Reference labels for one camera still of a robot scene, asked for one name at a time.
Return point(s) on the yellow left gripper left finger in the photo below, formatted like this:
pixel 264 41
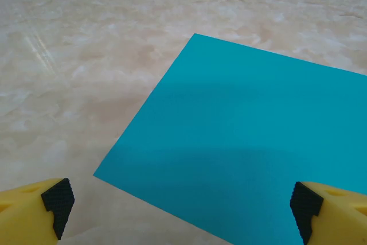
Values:
pixel 23 216

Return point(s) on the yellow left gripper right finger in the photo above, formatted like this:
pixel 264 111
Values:
pixel 338 219

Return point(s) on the blue paper sheet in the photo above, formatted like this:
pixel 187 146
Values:
pixel 229 127

